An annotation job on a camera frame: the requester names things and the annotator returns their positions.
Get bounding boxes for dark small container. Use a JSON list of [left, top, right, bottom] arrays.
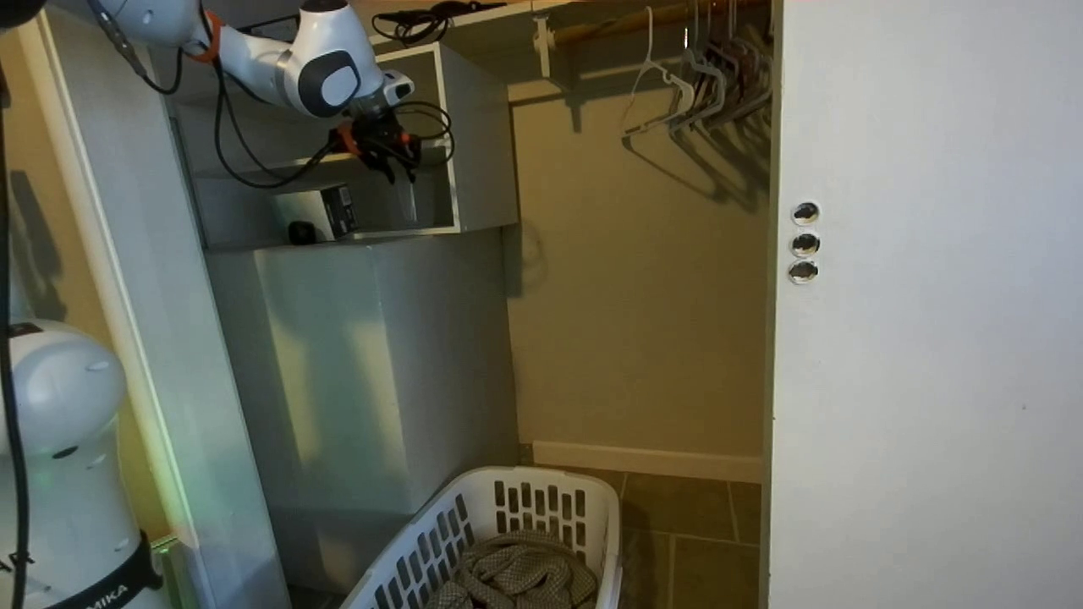
[[321, 182, 358, 241]]

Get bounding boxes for wire clothes hangers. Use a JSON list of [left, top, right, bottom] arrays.
[[662, 21, 771, 218]]

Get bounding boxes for wooden closet rod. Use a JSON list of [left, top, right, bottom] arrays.
[[556, 0, 774, 47]]

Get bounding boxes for white closet shelf board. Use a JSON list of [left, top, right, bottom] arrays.
[[442, 0, 780, 111]]

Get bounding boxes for orange strap at wrist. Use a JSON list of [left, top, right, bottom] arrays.
[[333, 122, 366, 162]]

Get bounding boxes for black cable bundle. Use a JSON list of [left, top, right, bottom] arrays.
[[370, 0, 513, 52]]

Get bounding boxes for white closet door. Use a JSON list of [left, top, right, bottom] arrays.
[[762, 0, 1083, 609]]

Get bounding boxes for thin cable loop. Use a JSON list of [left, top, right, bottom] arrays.
[[387, 98, 457, 176]]

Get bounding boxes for white lower cabinet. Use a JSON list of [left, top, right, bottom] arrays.
[[205, 228, 526, 601]]

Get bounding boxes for grey clothes pile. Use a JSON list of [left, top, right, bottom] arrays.
[[419, 533, 604, 609]]

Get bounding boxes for white cubby shelf unit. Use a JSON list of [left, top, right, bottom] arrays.
[[165, 41, 526, 253]]

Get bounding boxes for grey plastic clothes hanger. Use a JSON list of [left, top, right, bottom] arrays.
[[692, 11, 780, 196]]

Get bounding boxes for dark object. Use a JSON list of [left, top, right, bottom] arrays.
[[270, 187, 339, 248]]

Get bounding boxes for white baseboard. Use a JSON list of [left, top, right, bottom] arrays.
[[529, 437, 770, 488]]

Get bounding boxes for white wire clothes hanger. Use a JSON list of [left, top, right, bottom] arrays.
[[620, 3, 737, 206]]

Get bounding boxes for white plastic laundry basket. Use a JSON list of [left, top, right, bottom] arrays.
[[339, 463, 626, 609]]

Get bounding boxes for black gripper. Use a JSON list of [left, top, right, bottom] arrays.
[[348, 104, 425, 191]]

